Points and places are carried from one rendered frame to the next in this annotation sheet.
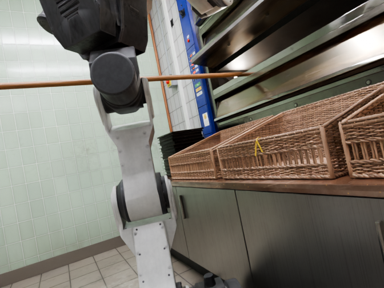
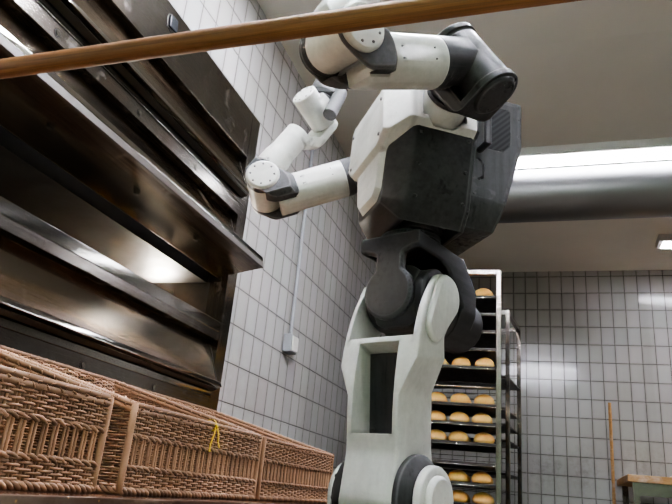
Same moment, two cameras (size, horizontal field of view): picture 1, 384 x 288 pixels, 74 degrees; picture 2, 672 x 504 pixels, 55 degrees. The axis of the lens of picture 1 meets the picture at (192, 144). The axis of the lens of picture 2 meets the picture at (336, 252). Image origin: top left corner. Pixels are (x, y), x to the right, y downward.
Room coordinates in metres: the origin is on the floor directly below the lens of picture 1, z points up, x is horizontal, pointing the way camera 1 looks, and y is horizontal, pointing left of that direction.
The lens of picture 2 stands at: (1.74, 0.95, 0.62)
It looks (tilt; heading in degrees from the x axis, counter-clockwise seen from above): 20 degrees up; 227
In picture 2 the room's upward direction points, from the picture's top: 6 degrees clockwise
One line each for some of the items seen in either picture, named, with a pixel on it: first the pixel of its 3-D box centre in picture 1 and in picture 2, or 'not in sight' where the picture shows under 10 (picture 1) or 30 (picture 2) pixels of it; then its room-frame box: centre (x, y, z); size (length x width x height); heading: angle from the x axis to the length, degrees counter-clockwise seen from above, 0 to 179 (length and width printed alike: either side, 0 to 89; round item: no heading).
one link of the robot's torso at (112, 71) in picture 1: (119, 79); (426, 296); (0.78, 0.18, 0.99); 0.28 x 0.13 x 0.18; 8
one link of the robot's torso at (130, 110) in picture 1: (123, 93); (408, 302); (0.84, 0.19, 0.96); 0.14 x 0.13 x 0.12; 98
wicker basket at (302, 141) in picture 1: (299, 134); (115, 422); (1.07, -0.44, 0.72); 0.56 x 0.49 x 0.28; 28
